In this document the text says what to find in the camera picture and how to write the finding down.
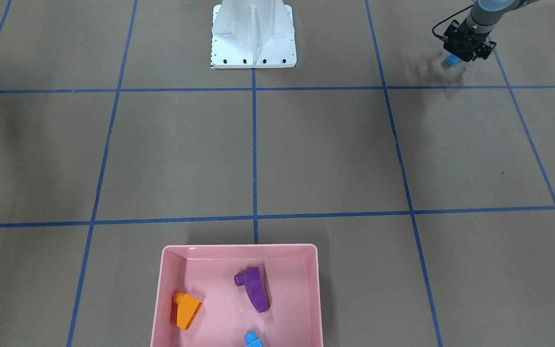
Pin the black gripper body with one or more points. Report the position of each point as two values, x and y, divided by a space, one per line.
485 50

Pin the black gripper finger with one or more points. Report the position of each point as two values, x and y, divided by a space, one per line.
468 56

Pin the long blue four-stud block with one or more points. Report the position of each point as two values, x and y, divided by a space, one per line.
452 61

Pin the purple slope block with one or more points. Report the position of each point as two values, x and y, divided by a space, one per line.
253 282

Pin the small blue block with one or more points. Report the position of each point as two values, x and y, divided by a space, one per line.
252 339

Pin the orange slope block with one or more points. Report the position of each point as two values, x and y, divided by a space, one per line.
186 308

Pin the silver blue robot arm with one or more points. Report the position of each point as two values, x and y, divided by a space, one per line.
482 16

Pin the pink plastic box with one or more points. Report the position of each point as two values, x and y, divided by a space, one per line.
206 272

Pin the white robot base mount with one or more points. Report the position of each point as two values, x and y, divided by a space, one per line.
252 34

